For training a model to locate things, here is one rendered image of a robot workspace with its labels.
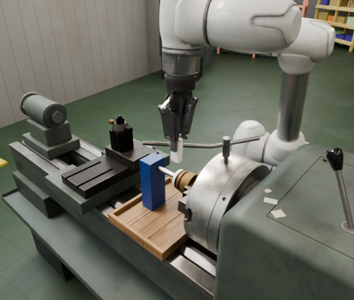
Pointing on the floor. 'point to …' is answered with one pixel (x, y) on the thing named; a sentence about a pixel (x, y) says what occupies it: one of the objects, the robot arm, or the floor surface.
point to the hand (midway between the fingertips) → (177, 150)
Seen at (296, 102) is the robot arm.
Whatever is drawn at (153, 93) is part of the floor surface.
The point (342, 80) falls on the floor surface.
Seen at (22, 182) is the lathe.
